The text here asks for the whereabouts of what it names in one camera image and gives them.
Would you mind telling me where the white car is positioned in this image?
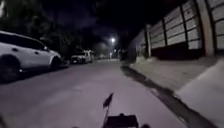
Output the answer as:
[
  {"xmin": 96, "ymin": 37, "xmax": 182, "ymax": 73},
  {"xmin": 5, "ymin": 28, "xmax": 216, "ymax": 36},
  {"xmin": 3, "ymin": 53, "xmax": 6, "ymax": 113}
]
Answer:
[{"xmin": 0, "ymin": 30, "xmax": 63, "ymax": 83}]

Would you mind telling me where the pale concrete pavement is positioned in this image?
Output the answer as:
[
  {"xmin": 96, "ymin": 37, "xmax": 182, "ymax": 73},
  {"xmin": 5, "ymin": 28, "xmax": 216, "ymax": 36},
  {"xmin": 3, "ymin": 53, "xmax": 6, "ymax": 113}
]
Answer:
[{"xmin": 129, "ymin": 55, "xmax": 224, "ymax": 128}]

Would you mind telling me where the dark kerb gutter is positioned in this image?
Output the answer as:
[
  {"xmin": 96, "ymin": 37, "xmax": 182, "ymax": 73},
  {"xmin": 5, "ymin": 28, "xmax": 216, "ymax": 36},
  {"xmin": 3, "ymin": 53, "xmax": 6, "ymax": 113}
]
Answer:
[{"xmin": 120, "ymin": 64, "xmax": 218, "ymax": 128}]

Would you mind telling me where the row of trees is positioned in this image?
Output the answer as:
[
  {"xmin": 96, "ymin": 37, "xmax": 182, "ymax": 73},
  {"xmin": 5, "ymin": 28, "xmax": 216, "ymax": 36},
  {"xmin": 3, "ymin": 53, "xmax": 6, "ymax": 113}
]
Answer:
[{"xmin": 0, "ymin": 0, "xmax": 84, "ymax": 58}]

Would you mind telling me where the wall with pale panels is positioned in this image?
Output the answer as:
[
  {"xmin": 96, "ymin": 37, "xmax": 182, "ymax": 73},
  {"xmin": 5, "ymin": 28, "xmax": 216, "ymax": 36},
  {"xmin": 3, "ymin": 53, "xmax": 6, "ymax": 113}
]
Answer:
[{"xmin": 126, "ymin": 0, "xmax": 224, "ymax": 63}]

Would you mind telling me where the white pickup truck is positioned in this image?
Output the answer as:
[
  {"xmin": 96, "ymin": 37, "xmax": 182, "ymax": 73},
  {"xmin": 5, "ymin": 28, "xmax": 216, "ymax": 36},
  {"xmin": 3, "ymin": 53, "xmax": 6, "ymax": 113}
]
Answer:
[{"xmin": 69, "ymin": 49, "xmax": 95, "ymax": 65}]

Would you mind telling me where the grey asphalt road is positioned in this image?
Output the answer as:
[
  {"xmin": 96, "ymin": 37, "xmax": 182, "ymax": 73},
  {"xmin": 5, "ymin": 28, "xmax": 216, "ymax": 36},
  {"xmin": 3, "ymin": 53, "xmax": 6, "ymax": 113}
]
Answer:
[{"xmin": 0, "ymin": 58, "xmax": 188, "ymax": 128}]

